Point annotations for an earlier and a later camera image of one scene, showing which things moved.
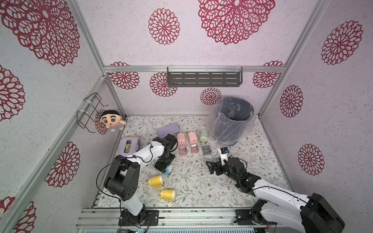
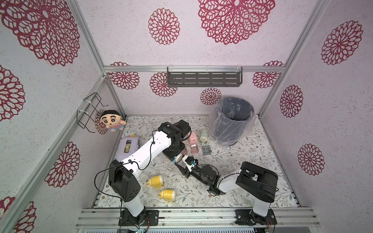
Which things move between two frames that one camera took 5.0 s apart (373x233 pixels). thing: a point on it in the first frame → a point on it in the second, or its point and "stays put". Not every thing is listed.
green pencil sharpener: (203, 136) stays put
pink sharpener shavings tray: (194, 149) stays put
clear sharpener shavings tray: (206, 150) stays put
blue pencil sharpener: (168, 169) → (178, 158)
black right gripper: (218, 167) → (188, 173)
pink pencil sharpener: (193, 137) stays put
